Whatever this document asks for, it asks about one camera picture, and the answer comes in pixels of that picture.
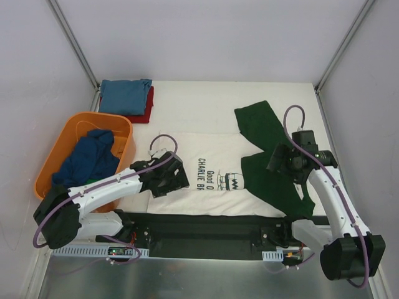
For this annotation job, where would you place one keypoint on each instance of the left aluminium frame post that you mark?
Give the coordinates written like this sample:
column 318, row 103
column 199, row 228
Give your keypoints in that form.
column 73, row 42

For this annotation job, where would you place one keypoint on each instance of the folded red t-shirt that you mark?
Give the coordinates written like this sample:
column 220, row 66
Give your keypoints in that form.
column 146, row 112

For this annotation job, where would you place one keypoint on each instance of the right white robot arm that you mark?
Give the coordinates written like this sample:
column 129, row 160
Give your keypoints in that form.
column 336, row 203

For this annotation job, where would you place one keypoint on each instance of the right aluminium frame post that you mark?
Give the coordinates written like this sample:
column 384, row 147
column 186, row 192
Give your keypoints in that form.
column 356, row 24

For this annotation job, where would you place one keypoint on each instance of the folded light blue t-shirt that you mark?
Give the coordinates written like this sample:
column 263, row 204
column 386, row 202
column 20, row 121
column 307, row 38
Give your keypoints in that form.
column 124, row 97

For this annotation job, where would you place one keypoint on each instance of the white and green t-shirt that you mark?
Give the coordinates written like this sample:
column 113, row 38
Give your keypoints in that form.
column 228, row 173

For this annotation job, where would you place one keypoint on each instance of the white cable duct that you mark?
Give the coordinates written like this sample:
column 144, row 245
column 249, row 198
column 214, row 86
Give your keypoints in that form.
column 273, row 256
column 100, row 251

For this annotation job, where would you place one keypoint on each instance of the orange plastic basket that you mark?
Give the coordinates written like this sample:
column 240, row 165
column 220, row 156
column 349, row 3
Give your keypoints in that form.
column 77, row 126

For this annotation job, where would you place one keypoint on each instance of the aluminium frame post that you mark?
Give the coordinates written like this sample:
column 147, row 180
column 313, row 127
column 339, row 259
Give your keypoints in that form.
column 356, row 24
column 73, row 42

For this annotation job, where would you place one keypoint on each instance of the dark blue t-shirt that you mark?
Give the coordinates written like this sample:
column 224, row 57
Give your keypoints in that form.
column 91, row 158

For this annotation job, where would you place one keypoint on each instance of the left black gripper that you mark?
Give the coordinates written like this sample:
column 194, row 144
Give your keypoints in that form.
column 174, row 175

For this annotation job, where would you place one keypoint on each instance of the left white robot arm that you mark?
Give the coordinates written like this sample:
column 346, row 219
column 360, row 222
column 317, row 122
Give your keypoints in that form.
column 65, row 215

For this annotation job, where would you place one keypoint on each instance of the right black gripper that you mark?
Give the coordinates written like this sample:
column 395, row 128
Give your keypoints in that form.
column 278, row 159

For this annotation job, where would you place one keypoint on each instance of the right white cable duct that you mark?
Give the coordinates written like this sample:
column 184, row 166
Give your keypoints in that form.
column 273, row 256

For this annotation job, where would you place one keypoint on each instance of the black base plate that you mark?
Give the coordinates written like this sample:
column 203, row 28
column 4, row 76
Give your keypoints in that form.
column 197, row 237

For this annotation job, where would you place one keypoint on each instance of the left white cable duct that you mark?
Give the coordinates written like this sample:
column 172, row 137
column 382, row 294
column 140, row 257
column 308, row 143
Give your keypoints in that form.
column 100, row 251

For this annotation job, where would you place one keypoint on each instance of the aluminium front rail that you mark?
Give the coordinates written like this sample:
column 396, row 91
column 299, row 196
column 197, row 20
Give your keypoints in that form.
column 347, row 237

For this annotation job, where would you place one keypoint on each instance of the bright green t-shirt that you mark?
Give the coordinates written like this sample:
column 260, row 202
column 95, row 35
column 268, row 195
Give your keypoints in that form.
column 91, row 181

